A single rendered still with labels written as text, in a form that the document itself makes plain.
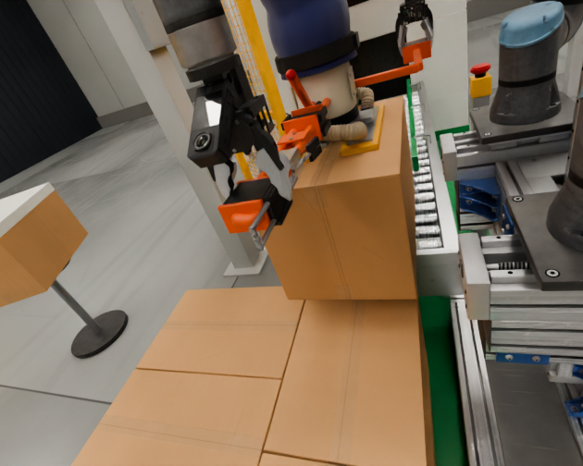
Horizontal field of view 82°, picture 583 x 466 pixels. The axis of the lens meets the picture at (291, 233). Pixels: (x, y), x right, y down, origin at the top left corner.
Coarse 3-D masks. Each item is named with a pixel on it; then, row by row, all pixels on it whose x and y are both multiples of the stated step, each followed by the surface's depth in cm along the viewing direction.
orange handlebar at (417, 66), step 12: (420, 60) 93; (384, 72) 94; (396, 72) 93; (408, 72) 92; (360, 84) 97; (300, 132) 71; (312, 132) 73; (288, 144) 70; (300, 144) 66; (240, 216) 48; (252, 216) 48; (264, 216) 48
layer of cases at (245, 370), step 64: (192, 320) 135; (256, 320) 125; (320, 320) 115; (384, 320) 108; (128, 384) 118; (192, 384) 110; (256, 384) 103; (320, 384) 96; (384, 384) 91; (128, 448) 98; (192, 448) 92; (256, 448) 87; (320, 448) 82; (384, 448) 78
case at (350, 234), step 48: (336, 144) 99; (384, 144) 88; (336, 192) 80; (384, 192) 77; (288, 240) 94; (336, 240) 89; (384, 240) 85; (288, 288) 106; (336, 288) 100; (384, 288) 95
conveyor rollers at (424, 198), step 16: (416, 96) 279; (416, 112) 247; (416, 128) 225; (416, 144) 205; (416, 176) 173; (416, 192) 166; (432, 192) 156; (416, 208) 151; (432, 208) 149; (416, 224) 145; (432, 224) 144; (416, 240) 133; (432, 240) 130
